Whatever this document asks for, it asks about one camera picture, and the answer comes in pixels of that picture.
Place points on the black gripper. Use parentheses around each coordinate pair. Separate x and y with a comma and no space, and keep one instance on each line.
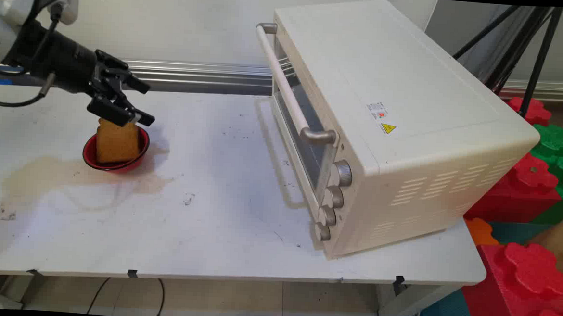
(60,64)

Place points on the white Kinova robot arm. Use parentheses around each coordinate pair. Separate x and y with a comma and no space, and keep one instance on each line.
(9,13)

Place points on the brown bread slice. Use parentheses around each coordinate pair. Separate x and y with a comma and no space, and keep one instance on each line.
(117,144)

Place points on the red bowl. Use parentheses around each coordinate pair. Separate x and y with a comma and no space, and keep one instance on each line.
(89,155)

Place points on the large silver oven knob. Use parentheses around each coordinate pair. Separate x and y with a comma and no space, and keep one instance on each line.
(342,173)

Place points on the yellow warning sticker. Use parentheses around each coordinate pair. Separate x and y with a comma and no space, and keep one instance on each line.
(382,117)

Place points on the cream toaster oven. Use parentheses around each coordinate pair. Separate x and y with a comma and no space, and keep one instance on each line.
(409,111)

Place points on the white table leg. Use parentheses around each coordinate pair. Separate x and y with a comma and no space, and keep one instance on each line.
(413,302)

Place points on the orange foam block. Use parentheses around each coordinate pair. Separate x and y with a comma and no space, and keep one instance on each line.
(481,232)

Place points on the teal foam mat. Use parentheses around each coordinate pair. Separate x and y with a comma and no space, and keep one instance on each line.
(447,313)

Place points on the small red foam block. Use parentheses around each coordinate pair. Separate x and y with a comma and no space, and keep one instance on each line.
(534,112)

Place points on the black tripod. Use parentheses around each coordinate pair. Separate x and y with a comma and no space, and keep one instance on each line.
(539,60)

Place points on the teal foam block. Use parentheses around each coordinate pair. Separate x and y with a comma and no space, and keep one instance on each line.
(518,232)

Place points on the green foam block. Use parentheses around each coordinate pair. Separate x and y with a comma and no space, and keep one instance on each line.
(554,143)

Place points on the large red foam block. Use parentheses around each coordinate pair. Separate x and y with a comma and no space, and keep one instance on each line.
(520,291)

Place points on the aluminium wall rail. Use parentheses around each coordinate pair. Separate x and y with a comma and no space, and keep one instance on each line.
(194,74)

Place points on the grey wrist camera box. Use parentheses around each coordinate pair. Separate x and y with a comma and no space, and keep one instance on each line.
(65,0)

